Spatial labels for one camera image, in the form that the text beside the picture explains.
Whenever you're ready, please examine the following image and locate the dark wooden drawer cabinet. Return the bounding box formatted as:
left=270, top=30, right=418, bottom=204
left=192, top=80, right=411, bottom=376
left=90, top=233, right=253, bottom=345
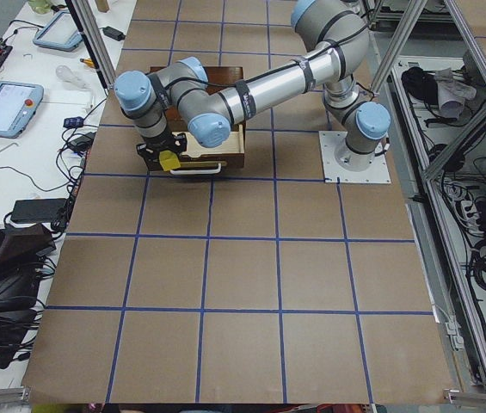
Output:
left=165, top=66, right=243, bottom=133

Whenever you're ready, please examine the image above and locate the teach pendant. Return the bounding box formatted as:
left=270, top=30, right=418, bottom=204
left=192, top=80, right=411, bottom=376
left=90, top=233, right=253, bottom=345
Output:
left=33, top=10, right=83, bottom=52
left=0, top=81, right=44, bottom=139

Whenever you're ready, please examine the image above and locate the aluminium frame post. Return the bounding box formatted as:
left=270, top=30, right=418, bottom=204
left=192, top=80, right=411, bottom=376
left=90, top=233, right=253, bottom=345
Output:
left=65, top=0, right=116, bottom=90

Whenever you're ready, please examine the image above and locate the clear light bulb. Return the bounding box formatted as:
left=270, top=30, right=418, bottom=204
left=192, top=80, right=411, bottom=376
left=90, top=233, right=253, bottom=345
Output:
left=55, top=65, right=89, bottom=89

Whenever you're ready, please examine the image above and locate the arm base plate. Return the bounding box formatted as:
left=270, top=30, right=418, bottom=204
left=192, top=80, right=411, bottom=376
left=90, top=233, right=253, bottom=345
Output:
left=318, top=131, right=391, bottom=184

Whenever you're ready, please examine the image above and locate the light wood drawer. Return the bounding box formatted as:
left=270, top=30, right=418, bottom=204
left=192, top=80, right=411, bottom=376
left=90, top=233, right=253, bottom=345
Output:
left=144, top=121, right=248, bottom=176

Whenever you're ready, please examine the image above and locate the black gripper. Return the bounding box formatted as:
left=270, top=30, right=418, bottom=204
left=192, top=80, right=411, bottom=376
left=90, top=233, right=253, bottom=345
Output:
left=136, top=131, right=187, bottom=160

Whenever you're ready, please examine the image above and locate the far teach pendant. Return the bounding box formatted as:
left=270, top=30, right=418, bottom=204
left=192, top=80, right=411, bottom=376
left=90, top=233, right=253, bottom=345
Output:
left=33, top=10, right=83, bottom=52

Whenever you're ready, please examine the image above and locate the yellow block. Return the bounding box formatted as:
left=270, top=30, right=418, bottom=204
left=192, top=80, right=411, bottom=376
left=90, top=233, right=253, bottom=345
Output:
left=158, top=151, right=181, bottom=171

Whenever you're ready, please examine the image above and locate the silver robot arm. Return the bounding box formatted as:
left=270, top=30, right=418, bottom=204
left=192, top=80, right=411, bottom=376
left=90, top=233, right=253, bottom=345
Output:
left=114, top=1, right=391, bottom=174

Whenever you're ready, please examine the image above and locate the near teach pendant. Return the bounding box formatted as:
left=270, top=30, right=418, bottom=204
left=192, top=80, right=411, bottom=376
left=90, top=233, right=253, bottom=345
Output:
left=0, top=81, right=44, bottom=139

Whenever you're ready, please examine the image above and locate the black power adapter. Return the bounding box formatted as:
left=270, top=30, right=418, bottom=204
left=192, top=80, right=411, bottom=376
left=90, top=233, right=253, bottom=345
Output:
left=102, top=26, right=126, bottom=41

